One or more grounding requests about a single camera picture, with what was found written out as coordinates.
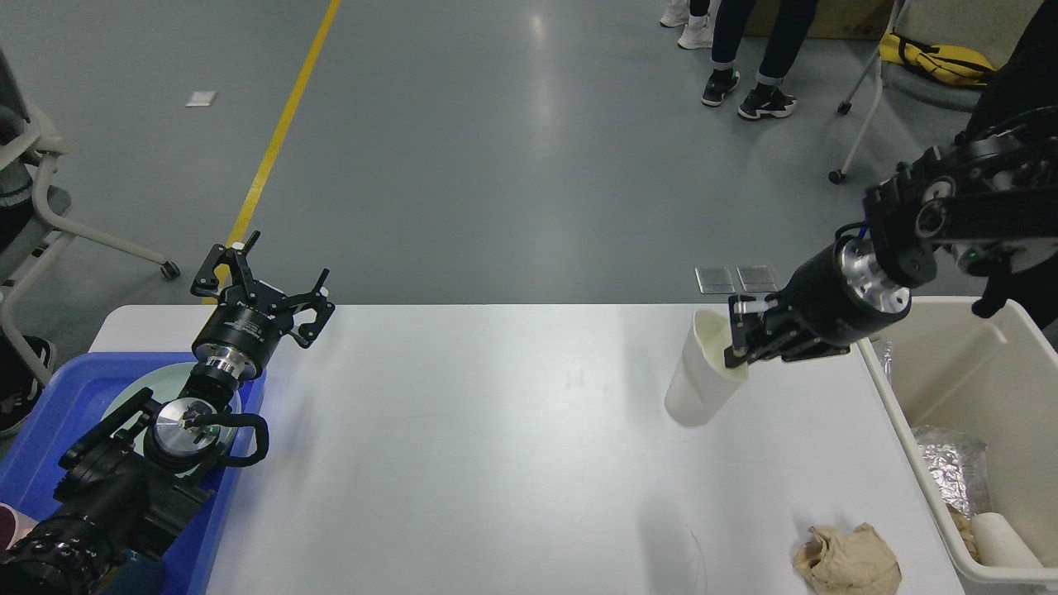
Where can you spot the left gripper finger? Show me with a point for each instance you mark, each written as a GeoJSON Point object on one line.
{"type": "Point", "coordinates": [225, 276]}
{"type": "Point", "coordinates": [283, 311]}

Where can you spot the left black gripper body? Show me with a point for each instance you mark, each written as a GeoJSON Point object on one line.
{"type": "Point", "coordinates": [240, 336]}

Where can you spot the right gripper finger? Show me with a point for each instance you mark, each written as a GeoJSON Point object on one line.
{"type": "Point", "coordinates": [758, 345]}
{"type": "Point", "coordinates": [746, 314]}

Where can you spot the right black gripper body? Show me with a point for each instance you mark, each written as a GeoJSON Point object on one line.
{"type": "Point", "coordinates": [836, 298]}

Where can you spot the green plate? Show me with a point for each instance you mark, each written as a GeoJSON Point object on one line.
{"type": "Point", "coordinates": [157, 380]}

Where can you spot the white paper cup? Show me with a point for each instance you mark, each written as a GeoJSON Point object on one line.
{"type": "Point", "coordinates": [702, 383]}
{"type": "Point", "coordinates": [999, 544]}

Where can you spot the foil tray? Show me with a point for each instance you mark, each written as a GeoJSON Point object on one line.
{"type": "Point", "coordinates": [959, 465]}
{"type": "Point", "coordinates": [884, 351]}

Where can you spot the brown paper bag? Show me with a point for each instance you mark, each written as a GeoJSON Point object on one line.
{"type": "Point", "coordinates": [859, 561]}

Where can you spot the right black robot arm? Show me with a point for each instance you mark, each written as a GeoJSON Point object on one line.
{"type": "Point", "coordinates": [989, 201]}

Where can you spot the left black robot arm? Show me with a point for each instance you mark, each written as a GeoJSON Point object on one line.
{"type": "Point", "coordinates": [133, 482]}

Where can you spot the right floor plate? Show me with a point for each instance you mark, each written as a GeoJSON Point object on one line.
{"type": "Point", "coordinates": [756, 279]}

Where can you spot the floor plate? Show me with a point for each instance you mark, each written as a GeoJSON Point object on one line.
{"type": "Point", "coordinates": [756, 279]}
{"type": "Point", "coordinates": [714, 280]}

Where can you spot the left floor plate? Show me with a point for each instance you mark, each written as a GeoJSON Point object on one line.
{"type": "Point", "coordinates": [714, 280]}

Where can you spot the beige plastic bin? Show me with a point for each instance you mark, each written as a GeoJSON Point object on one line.
{"type": "Point", "coordinates": [996, 380]}

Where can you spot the blue plastic tray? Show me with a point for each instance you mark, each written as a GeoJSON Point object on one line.
{"type": "Point", "coordinates": [72, 403]}

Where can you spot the left grey office chair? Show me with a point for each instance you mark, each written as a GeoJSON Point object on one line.
{"type": "Point", "coordinates": [51, 205]}

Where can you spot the seated person grey sweater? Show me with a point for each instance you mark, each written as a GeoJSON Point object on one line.
{"type": "Point", "coordinates": [21, 389]}

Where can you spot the yellow bag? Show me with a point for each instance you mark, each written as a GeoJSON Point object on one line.
{"type": "Point", "coordinates": [957, 66]}

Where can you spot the cardboard box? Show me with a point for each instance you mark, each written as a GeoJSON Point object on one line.
{"type": "Point", "coordinates": [855, 20]}

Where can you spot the person with beige sneakers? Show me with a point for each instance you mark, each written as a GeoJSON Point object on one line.
{"type": "Point", "coordinates": [1024, 86]}

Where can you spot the pink mug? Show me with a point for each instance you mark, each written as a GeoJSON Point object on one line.
{"type": "Point", "coordinates": [14, 526]}

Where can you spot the person with white shoes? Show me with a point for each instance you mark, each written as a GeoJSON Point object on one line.
{"type": "Point", "coordinates": [695, 18]}

